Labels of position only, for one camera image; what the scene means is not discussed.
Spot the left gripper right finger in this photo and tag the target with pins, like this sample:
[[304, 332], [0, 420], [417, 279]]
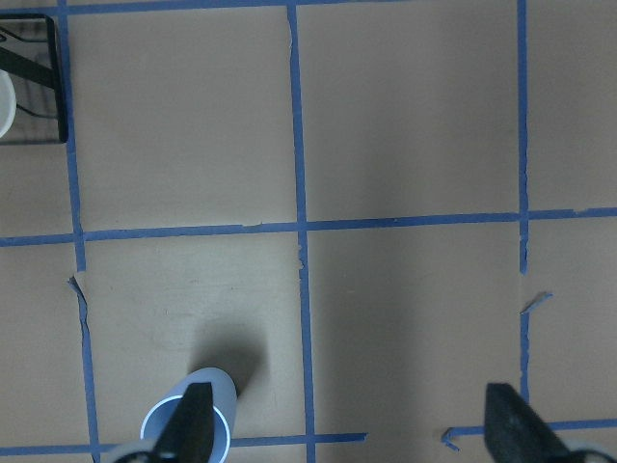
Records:
[[513, 432]]

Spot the white mug front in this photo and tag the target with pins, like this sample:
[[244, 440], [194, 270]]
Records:
[[7, 103]]

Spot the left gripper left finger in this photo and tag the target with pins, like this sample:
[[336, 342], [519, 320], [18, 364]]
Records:
[[188, 435]]

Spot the black wire mug rack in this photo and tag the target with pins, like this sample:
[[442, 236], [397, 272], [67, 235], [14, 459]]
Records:
[[31, 55]]

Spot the light blue cup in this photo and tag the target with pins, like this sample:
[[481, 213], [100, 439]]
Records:
[[224, 404]]

